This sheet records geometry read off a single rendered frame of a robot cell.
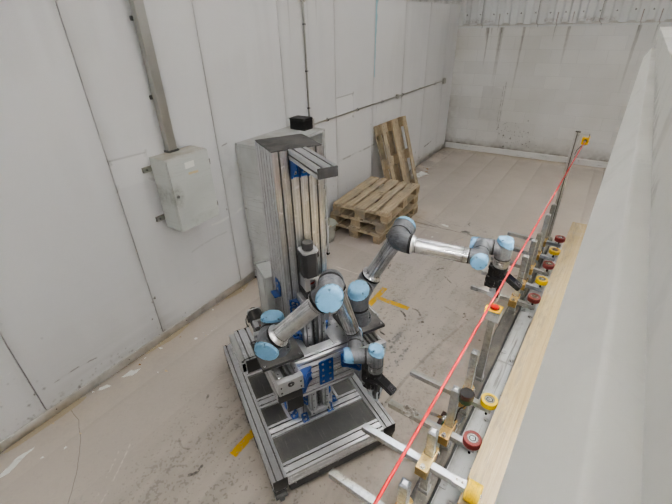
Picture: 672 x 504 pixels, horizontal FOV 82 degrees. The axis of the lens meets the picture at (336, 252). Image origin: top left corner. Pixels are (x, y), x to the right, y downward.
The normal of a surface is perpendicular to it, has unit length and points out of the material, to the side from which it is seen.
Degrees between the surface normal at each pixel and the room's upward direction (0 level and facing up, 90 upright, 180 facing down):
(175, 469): 0
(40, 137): 90
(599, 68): 90
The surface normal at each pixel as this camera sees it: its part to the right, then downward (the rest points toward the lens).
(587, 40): -0.54, 0.43
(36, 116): 0.84, 0.26
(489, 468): -0.02, -0.86
